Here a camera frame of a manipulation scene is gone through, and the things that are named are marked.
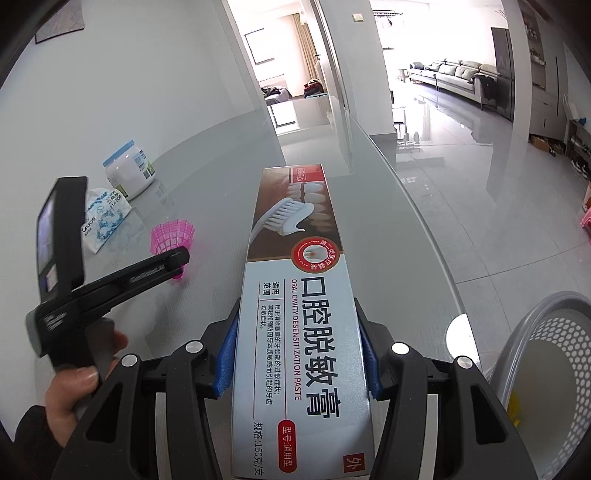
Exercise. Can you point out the grey perforated plastic basket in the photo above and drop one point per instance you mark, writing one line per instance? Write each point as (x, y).
(540, 314)

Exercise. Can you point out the grey sofa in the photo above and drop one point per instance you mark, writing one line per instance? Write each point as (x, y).
(448, 76)

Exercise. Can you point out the shoe rack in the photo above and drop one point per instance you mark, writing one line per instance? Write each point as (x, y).
(579, 147)

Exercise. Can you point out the white wall cabinet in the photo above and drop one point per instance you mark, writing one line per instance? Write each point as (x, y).
(547, 101)

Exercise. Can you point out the red white toothpaste box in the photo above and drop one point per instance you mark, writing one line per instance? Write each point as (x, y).
(300, 323)

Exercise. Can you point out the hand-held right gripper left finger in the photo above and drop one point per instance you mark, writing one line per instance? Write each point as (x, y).
(226, 364)

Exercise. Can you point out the dark tall cabinet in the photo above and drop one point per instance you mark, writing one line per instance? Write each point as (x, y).
(503, 69)

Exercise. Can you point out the white jar with blue lid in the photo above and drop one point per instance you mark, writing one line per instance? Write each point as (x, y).
(129, 175)

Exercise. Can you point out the small pink plastic basket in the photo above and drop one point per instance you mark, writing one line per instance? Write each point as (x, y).
(173, 235)

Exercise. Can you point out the person's left hand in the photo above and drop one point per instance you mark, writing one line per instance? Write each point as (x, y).
(74, 392)

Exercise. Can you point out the beige curtain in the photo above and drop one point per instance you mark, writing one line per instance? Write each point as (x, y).
(304, 50)

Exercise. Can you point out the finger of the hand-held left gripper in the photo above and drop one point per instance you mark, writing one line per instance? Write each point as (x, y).
(138, 274)

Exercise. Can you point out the cardboard box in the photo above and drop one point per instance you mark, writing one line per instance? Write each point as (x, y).
(547, 144)

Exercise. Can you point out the white blue tissue pack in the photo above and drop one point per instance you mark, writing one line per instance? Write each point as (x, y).
(104, 221)

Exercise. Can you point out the dark jacket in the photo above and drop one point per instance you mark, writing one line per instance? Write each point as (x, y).
(485, 90)

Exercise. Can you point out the person's left forearm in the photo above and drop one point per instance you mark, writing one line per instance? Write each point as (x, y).
(39, 438)

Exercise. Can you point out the red cloth heap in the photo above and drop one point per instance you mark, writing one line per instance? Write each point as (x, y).
(313, 87)

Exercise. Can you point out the pink plastic stool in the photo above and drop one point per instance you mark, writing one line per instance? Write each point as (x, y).
(586, 219)

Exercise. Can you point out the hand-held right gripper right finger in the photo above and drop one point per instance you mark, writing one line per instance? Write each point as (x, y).
(371, 364)

